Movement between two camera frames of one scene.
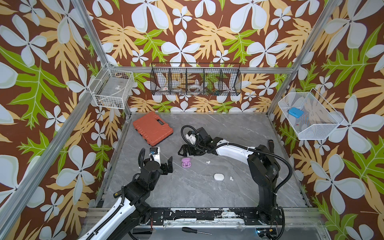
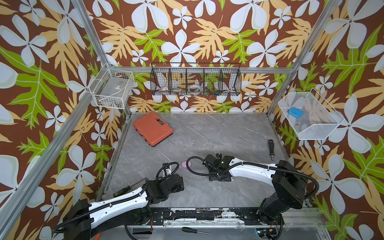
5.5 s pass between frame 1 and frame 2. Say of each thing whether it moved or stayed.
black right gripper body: moved
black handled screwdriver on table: stayed
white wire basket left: stayed
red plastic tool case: stayed
